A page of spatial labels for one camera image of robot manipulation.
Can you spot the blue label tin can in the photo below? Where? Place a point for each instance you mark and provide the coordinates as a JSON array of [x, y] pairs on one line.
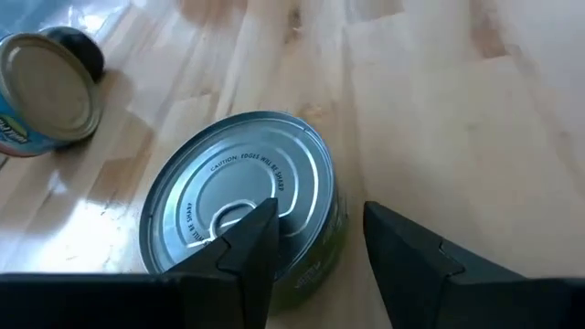
[[45, 87]]

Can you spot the black plum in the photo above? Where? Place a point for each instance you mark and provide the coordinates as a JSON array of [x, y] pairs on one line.
[[84, 48]]

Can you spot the clear plastic bin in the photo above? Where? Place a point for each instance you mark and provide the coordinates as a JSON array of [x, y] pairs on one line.
[[68, 13]]

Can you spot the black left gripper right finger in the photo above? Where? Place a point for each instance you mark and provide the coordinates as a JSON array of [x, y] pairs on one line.
[[457, 283]]

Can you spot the green label tuna can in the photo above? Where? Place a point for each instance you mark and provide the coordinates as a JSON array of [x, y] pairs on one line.
[[237, 160]]

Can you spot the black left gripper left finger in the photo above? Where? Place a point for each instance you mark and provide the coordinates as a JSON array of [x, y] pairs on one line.
[[137, 301]]

